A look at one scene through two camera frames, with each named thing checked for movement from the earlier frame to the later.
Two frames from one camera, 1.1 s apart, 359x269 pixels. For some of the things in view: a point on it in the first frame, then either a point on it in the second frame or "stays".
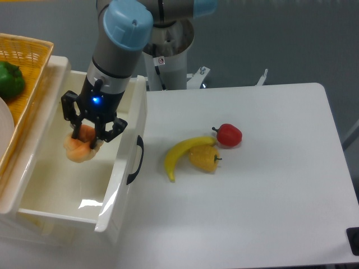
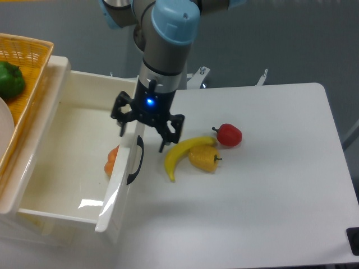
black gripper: x=95 y=102 → x=151 y=106
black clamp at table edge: x=353 y=237 stays
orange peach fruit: x=79 y=150 → x=111 y=158
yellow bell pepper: x=204 y=157 stays
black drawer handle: x=140 y=143 stays
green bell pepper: x=12 y=83 stays
